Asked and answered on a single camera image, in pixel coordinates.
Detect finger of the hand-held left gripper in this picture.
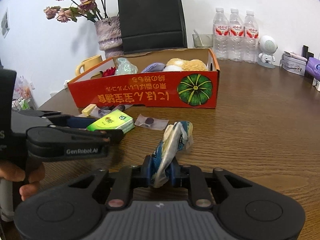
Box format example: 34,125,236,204
11,110,93,131
31,124,125,145

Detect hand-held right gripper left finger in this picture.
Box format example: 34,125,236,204
67,155,153,209

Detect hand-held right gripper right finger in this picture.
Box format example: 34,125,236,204
170,159,253,209

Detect green tissue pack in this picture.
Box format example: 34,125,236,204
86,109,135,134

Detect blue snack packet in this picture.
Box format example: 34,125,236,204
150,121,194,189

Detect red cardboard box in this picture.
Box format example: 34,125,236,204
67,48,221,109

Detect clear plastic bag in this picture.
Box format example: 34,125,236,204
114,57,138,75

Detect purple cloth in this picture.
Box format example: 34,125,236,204
140,62,165,74

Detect white and yellow alpaca plush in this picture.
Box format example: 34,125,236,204
163,58,208,72

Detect person's left hand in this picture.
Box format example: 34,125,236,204
0,164,46,202

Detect yellow wrapped snack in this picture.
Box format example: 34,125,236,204
81,104,97,117

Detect clear wrapped dark candy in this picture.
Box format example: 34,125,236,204
96,106,112,117
134,114,169,130

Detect yellow mug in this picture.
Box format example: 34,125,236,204
75,55,103,77

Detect clear bag of packets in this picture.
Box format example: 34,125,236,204
11,75,38,110

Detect purple ceramic vase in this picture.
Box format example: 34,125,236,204
94,16,124,59

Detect black paper bag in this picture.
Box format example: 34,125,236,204
117,0,187,55

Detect glass cup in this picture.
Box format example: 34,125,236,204
192,33,214,48

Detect clear water bottle red label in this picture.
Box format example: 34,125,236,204
244,10,259,63
229,8,245,62
213,7,230,60

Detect white robot figurine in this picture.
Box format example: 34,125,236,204
257,35,278,68

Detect grey tin box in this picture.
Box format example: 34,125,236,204
279,55,307,76

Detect pink case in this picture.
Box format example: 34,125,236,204
283,51,307,61

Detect purple packet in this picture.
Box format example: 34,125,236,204
305,57,320,80

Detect small black box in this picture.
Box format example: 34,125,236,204
302,45,314,58

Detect white wall socket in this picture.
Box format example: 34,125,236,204
0,9,10,39

